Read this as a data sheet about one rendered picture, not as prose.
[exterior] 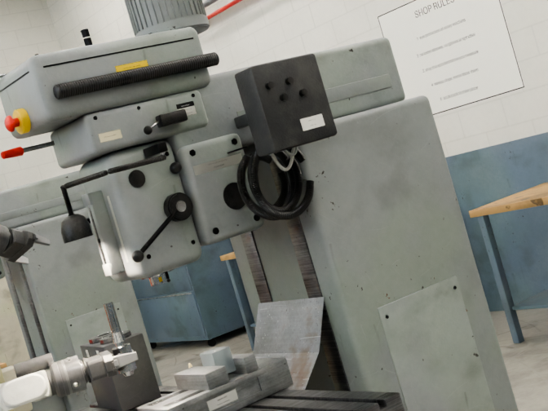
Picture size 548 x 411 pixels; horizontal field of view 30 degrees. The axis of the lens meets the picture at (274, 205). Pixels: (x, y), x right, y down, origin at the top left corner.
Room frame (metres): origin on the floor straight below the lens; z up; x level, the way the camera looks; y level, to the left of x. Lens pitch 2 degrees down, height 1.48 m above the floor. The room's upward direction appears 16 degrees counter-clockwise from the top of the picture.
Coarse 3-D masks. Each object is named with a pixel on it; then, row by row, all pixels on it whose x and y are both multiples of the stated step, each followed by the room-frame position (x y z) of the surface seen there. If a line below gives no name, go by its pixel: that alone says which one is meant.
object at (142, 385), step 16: (96, 336) 2.95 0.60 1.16; (112, 336) 2.86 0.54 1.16; (128, 336) 2.83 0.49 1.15; (96, 352) 2.83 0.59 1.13; (112, 352) 2.77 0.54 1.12; (144, 352) 2.82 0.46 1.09; (144, 368) 2.81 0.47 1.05; (96, 384) 2.91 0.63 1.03; (112, 384) 2.78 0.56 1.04; (128, 384) 2.78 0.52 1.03; (144, 384) 2.80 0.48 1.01; (96, 400) 2.95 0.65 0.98; (112, 400) 2.82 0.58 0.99; (128, 400) 2.78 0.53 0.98; (144, 400) 2.80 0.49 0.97
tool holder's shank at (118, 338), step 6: (108, 306) 2.56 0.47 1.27; (108, 312) 2.55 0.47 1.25; (114, 312) 2.56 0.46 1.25; (108, 318) 2.55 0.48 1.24; (114, 318) 2.55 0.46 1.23; (114, 324) 2.56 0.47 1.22; (114, 330) 2.55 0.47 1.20; (120, 330) 2.56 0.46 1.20; (114, 336) 2.55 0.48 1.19; (120, 336) 2.55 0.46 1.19; (114, 342) 2.55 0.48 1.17; (120, 342) 2.55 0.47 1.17
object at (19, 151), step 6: (42, 144) 2.59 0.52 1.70; (48, 144) 2.60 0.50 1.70; (54, 144) 2.61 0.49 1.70; (6, 150) 2.54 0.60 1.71; (12, 150) 2.54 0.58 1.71; (18, 150) 2.55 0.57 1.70; (24, 150) 2.56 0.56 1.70; (30, 150) 2.57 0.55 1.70; (6, 156) 2.53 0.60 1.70; (12, 156) 2.54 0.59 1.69; (18, 156) 2.56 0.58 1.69
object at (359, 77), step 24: (336, 48) 2.91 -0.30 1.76; (360, 48) 2.95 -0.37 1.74; (384, 48) 3.00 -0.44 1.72; (336, 72) 2.88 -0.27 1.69; (360, 72) 2.93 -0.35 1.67; (384, 72) 2.98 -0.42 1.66; (216, 96) 2.65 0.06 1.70; (240, 96) 2.69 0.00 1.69; (336, 96) 2.87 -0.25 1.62; (360, 96) 2.92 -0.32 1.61; (384, 96) 2.97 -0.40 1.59; (216, 120) 2.64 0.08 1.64
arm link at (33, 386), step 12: (0, 384) 2.44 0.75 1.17; (12, 384) 2.44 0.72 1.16; (24, 384) 2.45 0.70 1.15; (36, 384) 2.45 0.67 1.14; (0, 396) 2.43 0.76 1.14; (12, 396) 2.43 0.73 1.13; (24, 396) 2.44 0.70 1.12; (36, 396) 2.44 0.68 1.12; (0, 408) 2.44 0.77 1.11; (12, 408) 2.43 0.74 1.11
